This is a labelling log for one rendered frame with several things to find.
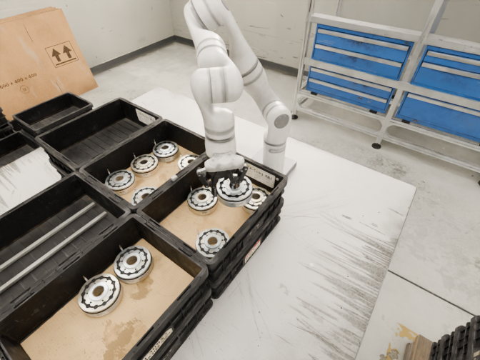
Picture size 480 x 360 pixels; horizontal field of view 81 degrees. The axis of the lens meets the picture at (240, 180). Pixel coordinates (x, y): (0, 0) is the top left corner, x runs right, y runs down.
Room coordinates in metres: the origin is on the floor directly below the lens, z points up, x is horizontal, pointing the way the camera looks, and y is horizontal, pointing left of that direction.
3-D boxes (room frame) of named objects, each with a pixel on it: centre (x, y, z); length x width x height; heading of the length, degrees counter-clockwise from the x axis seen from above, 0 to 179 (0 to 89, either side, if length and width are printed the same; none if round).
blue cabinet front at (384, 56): (2.24, -0.90, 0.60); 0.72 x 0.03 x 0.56; 55
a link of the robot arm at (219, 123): (0.54, 0.06, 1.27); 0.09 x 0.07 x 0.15; 99
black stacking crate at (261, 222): (0.59, 0.07, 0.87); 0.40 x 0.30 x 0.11; 144
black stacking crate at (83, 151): (0.95, 0.56, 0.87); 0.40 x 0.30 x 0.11; 144
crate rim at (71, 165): (0.95, 0.56, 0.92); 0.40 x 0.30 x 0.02; 144
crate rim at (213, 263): (0.59, 0.07, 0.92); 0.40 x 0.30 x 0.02; 144
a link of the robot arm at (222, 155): (0.52, 0.04, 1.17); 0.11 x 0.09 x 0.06; 11
